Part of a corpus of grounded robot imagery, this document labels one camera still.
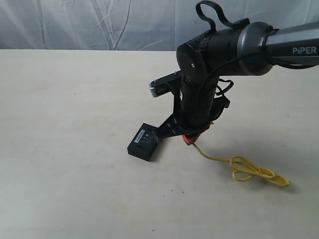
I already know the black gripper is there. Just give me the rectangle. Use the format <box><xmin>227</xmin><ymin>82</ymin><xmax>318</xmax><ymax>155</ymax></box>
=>
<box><xmin>155</xmin><ymin>89</ymin><xmax>230</xmax><ymax>145</ymax></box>

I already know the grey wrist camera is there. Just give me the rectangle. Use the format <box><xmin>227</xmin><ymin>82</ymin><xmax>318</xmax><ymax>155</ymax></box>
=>
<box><xmin>149</xmin><ymin>71</ymin><xmax>182</xmax><ymax>98</ymax></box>

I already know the small black network box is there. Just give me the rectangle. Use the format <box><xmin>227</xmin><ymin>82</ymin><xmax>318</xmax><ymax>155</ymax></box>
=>
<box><xmin>127</xmin><ymin>123</ymin><xmax>158</xmax><ymax>162</ymax></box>

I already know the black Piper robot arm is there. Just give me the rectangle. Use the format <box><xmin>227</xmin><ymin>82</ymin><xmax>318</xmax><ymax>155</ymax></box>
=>
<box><xmin>150</xmin><ymin>22</ymin><xmax>319</xmax><ymax>144</ymax></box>

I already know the grey backdrop cloth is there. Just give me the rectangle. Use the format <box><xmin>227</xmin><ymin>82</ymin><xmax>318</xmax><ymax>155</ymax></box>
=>
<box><xmin>0</xmin><ymin>0</ymin><xmax>319</xmax><ymax>52</ymax></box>

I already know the yellow ethernet cable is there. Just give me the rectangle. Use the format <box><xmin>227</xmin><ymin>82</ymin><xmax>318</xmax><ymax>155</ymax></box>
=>
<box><xmin>193</xmin><ymin>142</ymin><xmax>291</xmax><ymax>187</ymax></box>

